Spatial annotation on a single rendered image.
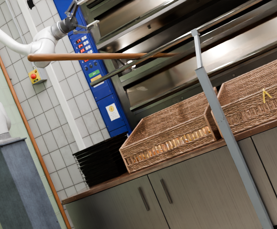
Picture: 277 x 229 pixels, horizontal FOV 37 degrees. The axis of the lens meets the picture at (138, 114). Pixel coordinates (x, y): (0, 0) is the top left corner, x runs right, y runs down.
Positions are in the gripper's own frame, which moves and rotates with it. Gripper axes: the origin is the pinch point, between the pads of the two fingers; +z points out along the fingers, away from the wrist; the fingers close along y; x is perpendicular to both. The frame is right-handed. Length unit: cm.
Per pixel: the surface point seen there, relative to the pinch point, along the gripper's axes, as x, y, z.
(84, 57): 42, 31, 8
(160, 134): -6, 77, 7
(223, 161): -1, 101, 34
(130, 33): -43.5, 11.1, -1.6
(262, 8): -55, 33, 76
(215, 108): 5, 75, 43
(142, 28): -45.1, 11.3, 6.7
